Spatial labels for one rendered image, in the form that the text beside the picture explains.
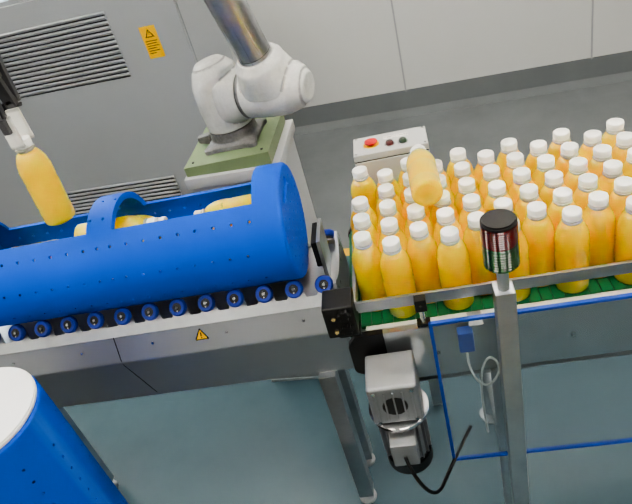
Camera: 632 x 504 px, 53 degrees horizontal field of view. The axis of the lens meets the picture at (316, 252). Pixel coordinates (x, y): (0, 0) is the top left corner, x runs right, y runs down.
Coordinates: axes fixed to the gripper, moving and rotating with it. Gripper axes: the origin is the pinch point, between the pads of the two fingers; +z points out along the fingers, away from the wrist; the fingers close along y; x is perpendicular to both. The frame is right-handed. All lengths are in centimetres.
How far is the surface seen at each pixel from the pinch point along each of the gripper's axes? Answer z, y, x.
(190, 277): 41.2, 5.6, 24.8
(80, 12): 11, -165, -52
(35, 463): 56, 42, -7
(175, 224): 29.1, 1.2, 24.8
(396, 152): 40, -32, 76
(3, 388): 46, 28, -15
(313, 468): 148, -17, 27
